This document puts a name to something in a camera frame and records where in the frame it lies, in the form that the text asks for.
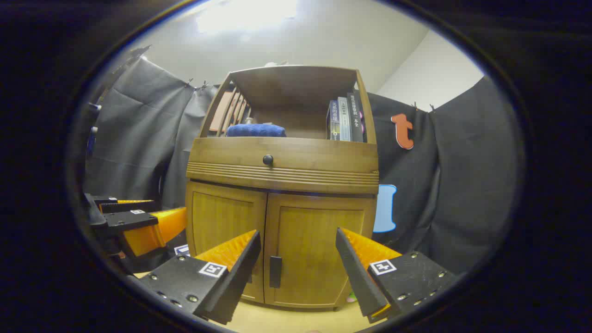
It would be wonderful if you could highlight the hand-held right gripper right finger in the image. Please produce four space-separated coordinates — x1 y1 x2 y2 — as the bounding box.
335 228 458 324

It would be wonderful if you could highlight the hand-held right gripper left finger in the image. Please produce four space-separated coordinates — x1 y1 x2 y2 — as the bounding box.
139 230 262 326

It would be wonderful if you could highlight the wooden double-door shoe cabinet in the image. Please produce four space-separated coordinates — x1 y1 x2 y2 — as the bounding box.
185 65 381 309

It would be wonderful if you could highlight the wooden cabinet drawer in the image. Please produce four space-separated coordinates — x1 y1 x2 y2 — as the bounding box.
187 137 380 195

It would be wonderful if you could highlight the black backdrop cloth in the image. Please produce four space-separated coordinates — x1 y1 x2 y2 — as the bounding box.
84 58 525 276

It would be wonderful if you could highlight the blue folded towel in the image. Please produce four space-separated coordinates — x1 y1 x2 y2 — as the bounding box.
226 123 286 138

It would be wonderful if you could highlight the dark blue book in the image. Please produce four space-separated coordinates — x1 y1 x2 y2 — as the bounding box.
327 100 341 141

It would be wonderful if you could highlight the grey book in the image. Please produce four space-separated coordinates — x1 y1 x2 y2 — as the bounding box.
338 97 352 142

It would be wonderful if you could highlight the black door handle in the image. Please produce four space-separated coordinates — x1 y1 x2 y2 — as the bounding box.
270 256 282 289

